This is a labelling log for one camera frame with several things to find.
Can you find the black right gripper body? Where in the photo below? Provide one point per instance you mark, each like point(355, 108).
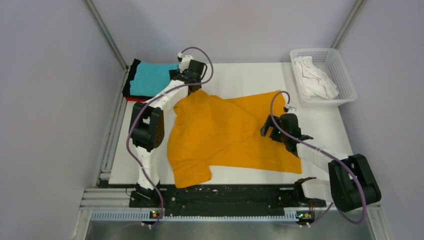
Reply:
point(277, 134)

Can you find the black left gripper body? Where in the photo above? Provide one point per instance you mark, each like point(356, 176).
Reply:
point(199, 85)

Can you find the yellow t-shirt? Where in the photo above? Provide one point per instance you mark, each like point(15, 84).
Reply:
point(212, 131)

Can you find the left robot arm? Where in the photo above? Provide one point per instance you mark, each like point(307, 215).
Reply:
point(147, 122)

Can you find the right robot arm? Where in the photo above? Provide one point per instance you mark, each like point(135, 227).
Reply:
point(351, 182)

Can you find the cyan folded t-shirt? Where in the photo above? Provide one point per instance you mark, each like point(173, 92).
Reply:
point(151, 78)

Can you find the white crumpled t-shirt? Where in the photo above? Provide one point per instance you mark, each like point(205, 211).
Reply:
point(314, 82)

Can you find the white plastic laundry basket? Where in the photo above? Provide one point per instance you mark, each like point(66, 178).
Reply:
point(331, 62)

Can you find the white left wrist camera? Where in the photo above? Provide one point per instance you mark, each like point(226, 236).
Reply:
point(184, 61)

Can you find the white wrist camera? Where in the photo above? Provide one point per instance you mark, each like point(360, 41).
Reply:
point(288, 109)
point(184, 61)

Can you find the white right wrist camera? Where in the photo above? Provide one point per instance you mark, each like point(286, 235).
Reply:
point(288, 109)

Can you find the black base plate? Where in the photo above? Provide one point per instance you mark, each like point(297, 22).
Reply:
point(254, 196)

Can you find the left aluminium frame post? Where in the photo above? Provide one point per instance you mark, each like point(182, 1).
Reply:
point(105, 33)

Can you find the aluminium frame post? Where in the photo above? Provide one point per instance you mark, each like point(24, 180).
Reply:
point(348, 23)
point(105, 33)

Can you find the right aluminium frame post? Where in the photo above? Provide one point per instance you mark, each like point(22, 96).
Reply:
point(348, 23)

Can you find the aluminium front rail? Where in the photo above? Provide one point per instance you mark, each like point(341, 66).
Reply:
point(113, 204)

